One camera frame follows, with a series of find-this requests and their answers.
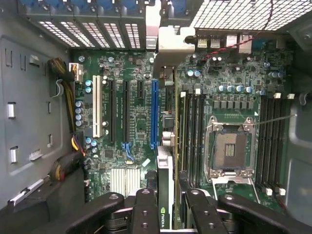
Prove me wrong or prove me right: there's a silver finned chipset heatsink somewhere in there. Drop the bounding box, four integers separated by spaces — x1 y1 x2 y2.
110 167 141 198

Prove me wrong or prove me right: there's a black RAM slot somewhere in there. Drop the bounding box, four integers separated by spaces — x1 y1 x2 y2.
272 92 281 192
258 95 267 188
193 87 199 186
187 85 194 186
199 89 206 182
180 85 187 176
265 95 273 195

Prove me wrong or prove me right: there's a green motherboard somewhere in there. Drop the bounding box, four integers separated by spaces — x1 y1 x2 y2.
70 34 294 213

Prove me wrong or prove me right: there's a blue expansion slot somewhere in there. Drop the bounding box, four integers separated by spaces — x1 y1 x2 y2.
150 79 159 151

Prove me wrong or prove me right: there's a long black expansion slot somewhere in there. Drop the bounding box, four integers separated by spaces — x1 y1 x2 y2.
122 80 130 144
109 80 117 144

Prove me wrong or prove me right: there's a thin metal locking lever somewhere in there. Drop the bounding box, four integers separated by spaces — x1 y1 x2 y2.
253 113 298 127

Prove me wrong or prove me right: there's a white expansion slot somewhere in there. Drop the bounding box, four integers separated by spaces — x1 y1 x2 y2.
92 75 103 138

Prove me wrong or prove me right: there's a black and silver PC case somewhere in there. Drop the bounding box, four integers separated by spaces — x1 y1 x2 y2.
0 0 312 234

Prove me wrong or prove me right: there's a CPU socket with metal frame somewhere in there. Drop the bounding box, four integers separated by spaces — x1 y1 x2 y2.
204 116 257 184

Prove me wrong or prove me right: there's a black yellow power wire bundle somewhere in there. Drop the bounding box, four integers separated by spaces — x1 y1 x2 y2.
47 58 86 181

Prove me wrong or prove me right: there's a red black twisted wire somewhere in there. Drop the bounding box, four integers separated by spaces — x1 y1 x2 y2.
200 0 275 62

